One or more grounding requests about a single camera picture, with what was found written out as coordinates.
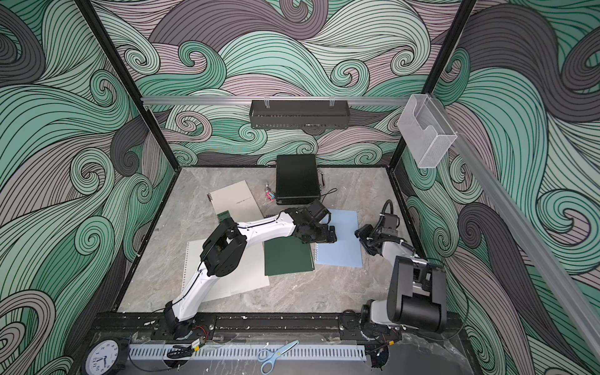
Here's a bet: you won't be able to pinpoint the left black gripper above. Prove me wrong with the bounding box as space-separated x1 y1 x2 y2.
304 225 339 246

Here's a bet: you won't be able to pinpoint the light blue spiral notebook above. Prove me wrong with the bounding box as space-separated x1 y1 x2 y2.
315 209 363 268

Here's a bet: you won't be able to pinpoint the dark green spiral notebook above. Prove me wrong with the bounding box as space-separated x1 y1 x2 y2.
264 237 314 277

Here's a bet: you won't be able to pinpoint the beige spiral notebook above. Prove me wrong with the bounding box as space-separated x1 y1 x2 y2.
209 181 263 223

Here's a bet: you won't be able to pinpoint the torn white lined page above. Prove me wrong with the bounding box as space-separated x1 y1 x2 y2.
181 239 232 303

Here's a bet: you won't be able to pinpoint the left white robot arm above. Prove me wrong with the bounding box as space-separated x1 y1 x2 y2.
163 200 337 340

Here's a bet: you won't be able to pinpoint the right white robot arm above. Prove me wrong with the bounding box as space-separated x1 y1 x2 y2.
355 200 447 334

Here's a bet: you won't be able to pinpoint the black case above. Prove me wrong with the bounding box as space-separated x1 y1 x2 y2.
275 154 320 206

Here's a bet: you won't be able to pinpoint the blue scissors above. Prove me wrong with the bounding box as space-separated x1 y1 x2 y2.
257 340 299 375

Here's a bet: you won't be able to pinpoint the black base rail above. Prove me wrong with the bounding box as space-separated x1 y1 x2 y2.
86 311 464 344

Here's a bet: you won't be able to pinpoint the black wall tray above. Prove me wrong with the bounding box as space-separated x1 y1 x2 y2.
249 99 351 131

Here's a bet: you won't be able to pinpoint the clear wall holder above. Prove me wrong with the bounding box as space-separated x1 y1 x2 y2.
397 94 457 169

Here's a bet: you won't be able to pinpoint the aluminium rail back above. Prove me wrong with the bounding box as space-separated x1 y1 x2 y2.
141 95 409 108

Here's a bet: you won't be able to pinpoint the aluminium rail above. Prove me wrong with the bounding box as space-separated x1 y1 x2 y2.
141 95 409 108
436 103 599 359

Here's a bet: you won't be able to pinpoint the white slotted cable duct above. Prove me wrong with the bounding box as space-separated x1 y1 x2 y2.
130 344 367 362

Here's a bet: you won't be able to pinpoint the aluminium rail right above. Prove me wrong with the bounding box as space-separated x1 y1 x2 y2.
436 103 599 359

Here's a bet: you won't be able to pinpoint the white wall clock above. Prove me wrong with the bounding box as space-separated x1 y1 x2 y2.
82 339 120 375

